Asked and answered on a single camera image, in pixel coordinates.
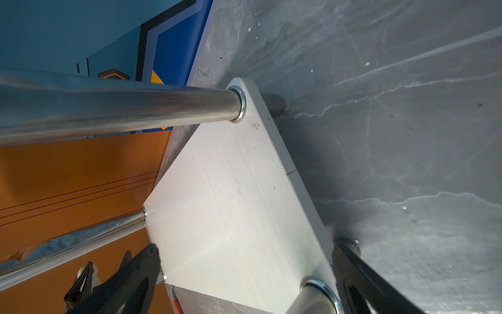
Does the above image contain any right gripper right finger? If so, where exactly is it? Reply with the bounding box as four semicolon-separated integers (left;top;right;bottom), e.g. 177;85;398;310
332;239;423;313

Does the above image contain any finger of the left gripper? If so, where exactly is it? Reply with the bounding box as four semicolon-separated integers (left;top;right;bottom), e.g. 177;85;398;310
64;262;94;310

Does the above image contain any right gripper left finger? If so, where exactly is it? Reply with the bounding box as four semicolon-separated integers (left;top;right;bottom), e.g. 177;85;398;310
67;244;161;313

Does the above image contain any white two-tier shelf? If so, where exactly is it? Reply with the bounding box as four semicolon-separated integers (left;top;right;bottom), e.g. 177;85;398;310
1;69;343;313

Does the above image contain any red handled hex key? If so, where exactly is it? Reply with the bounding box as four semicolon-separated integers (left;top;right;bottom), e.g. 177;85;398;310
170;286;184;314

